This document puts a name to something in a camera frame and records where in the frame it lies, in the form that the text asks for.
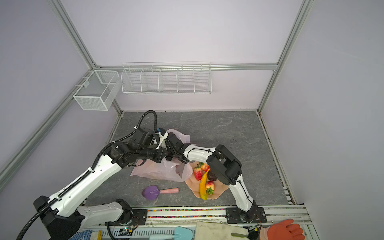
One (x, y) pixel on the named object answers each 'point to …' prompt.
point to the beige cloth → (205, 230)
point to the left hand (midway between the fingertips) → (166, 155)
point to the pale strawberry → (198, 173)
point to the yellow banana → (203, 186)
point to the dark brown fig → (211, 176)
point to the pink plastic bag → (172, 170)
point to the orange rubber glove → (283, 230)
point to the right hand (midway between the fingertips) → (153, 154)
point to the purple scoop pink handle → (152, 192)
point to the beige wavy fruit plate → (194, 186)
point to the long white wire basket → (167, 78)
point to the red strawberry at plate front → (210, 186)
